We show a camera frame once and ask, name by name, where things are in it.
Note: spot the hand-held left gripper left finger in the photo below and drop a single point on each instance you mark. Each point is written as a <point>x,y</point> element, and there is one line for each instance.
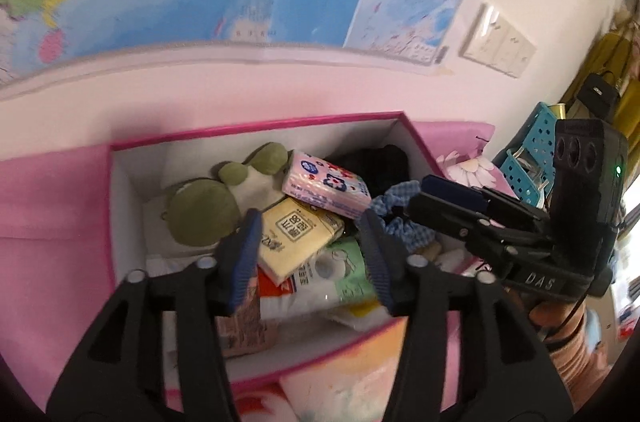
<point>245,262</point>

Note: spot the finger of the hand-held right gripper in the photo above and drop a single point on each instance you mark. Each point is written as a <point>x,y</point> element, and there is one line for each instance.
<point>445,219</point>
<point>460,189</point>

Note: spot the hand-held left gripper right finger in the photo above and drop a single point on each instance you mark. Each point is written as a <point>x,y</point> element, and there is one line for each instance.
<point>377,262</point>

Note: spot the yellow tissue pack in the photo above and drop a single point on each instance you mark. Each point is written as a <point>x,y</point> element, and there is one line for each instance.
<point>295,237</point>

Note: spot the white packet red label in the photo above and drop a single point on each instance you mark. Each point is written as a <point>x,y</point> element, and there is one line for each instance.
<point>300,297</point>

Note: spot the pink storage box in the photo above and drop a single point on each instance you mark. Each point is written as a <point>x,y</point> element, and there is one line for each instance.
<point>125,212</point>

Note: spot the person's right forearm pink sleeve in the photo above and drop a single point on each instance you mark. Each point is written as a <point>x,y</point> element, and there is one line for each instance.
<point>580,362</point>

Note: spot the person's right hand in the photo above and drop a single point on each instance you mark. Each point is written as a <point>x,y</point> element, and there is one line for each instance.
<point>547,314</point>

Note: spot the green white packet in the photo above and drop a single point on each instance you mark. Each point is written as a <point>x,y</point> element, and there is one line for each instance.
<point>350,272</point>

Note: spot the blue gingham scrunchie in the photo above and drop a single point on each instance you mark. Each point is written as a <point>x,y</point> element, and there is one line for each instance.
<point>395,207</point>

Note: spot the green plush toy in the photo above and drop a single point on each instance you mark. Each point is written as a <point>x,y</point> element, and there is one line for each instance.
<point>205,212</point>

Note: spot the brown tissue pack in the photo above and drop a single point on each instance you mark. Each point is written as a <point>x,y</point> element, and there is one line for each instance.
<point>245,327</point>

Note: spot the blue plastic basket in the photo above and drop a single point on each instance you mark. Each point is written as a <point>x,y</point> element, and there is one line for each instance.
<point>525,152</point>

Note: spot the black cloth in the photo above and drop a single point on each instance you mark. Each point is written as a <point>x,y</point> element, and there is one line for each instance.
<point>375,167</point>

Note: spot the pink tissue pack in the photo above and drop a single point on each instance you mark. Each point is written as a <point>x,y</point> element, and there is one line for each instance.
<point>325,182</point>

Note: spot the black handbag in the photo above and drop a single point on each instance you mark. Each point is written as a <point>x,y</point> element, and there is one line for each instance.
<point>597,95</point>

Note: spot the large pastel tissue pack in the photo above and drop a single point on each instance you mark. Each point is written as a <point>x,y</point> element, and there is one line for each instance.
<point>350,382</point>

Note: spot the yellow garment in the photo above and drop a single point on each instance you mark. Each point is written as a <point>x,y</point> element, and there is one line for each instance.
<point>605,57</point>

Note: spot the pink daisy blanket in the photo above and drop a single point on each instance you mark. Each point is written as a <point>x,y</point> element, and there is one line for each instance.
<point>50,202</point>

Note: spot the white wall socket panel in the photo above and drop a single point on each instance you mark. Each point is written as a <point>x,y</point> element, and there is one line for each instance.
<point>500,40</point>

